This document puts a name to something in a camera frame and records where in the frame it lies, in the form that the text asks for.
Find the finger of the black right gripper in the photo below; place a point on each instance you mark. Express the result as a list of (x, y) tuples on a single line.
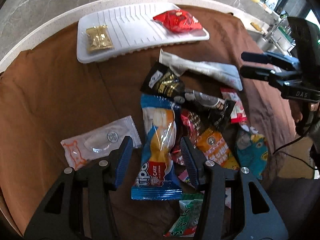
[(285, 62), (276, 79)]

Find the teal cartoon snack packet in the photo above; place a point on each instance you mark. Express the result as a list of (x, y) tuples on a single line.
[(252, 151)]

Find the black coffee snack packet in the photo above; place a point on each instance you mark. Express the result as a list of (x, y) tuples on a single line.
[(212, 110)]

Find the green white snack packet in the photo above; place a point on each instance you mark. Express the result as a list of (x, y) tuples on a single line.
[(190, 209)]

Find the black gold snack packet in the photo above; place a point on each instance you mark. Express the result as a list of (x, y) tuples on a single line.
[(162, 81)]

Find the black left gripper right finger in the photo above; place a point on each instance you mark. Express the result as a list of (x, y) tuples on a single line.
[(235, 205)]

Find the white plastic tray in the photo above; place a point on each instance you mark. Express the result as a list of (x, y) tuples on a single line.
[(130, 28)]

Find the orange snack packet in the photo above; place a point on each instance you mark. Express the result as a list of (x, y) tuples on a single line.
[(214, 147)]

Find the yellow sponge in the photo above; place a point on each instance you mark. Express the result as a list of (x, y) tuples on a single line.
[(256, 26)]

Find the blue Tipo cake packet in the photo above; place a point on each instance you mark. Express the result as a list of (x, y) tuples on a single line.
[(156, 179)]

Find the dark red snack packet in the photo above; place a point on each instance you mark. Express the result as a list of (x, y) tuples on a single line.
[(189, 125)]

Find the clear white orange packet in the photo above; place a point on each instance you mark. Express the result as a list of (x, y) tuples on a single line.
[(98, 143)]

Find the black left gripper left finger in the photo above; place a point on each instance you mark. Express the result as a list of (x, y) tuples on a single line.
[(60, 213)]

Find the steel kitchen faucet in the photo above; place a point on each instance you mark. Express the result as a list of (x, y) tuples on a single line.
[(279, 24)]

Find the brown table cloth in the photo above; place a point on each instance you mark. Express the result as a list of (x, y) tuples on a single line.
[(47, 96)]

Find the long white snack packet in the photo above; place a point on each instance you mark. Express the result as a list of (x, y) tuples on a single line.
[(224, 73)]

